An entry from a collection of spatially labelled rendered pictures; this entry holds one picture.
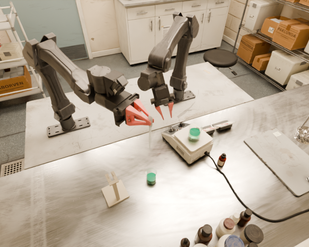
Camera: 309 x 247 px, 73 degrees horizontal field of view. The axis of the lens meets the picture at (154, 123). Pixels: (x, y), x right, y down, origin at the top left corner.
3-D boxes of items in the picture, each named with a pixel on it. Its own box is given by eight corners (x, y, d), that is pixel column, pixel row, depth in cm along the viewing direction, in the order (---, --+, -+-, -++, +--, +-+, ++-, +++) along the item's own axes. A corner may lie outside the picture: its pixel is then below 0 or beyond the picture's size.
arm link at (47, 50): (107, 84, 69) (43, 23, 71) (86, 97, 64) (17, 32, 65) (101, 103, 79) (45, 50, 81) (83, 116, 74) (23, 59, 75)
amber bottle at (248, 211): (247, 222, 70) (256, 212, 64) (242, 229, 69) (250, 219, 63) (239, 214, 72) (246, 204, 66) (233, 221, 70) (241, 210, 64)
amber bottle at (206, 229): (210, 246, 65) (218, 234, 57) (197, 250, 64) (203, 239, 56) (205, 232, 68) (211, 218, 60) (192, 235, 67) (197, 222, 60)
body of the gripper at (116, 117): (140, 93, 63) (122, 85, 66) (117, 111, 57) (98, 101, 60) (141, 110, 67) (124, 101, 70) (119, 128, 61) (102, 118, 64)
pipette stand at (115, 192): (101, 189, 79) (94, 170, 70) (120, 180, 81) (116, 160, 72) (109, 208, 74) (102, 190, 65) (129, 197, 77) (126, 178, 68)
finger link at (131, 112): (161, 105, 59) (135, 93, 62) (145, 119, 55) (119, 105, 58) (160, 122, 64) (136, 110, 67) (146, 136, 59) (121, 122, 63)
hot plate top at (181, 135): (172, 134, 88) (172, 133, 87) (193, 123, 93) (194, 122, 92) (191, 153, 81) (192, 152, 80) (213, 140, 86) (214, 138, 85)
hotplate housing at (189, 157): (160, 136, 98) (161, 124, 92) (182, 125, 103) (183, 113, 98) (192, 170, 85) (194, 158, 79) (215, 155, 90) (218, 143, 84)
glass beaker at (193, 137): (187, 133, 88) (189, 119, 82) (200, 135, 87) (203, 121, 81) (186, 144, 84) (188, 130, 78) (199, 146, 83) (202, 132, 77)
